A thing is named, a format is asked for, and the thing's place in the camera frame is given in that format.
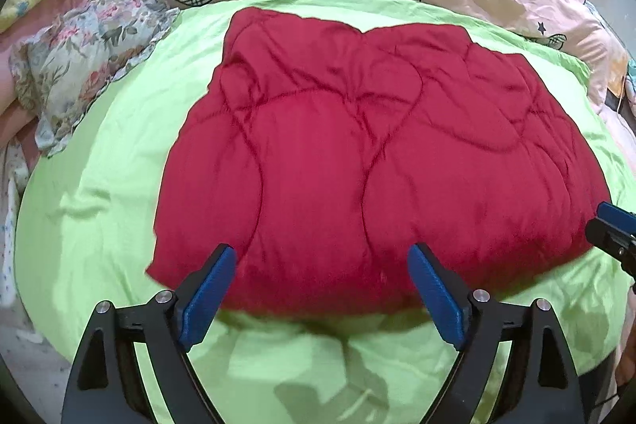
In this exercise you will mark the light green bed sheet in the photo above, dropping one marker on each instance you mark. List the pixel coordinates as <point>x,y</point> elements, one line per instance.
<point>99,205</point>

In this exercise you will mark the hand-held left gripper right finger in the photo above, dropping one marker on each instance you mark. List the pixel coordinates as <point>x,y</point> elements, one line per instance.
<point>435,290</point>

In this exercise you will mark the red quilted jacket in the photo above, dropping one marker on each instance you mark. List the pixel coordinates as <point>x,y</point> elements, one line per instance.
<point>348,180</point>

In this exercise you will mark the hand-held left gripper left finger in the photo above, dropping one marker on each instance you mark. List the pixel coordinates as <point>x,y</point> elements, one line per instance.
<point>211,290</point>

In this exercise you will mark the floral ruffled pillow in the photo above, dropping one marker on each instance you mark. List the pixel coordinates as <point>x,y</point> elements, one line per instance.
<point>84,51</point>

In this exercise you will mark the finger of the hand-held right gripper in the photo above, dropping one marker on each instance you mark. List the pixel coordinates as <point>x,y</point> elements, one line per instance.
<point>611,233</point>

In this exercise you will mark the white dotted sheet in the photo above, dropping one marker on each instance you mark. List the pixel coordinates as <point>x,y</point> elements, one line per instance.
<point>15,255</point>

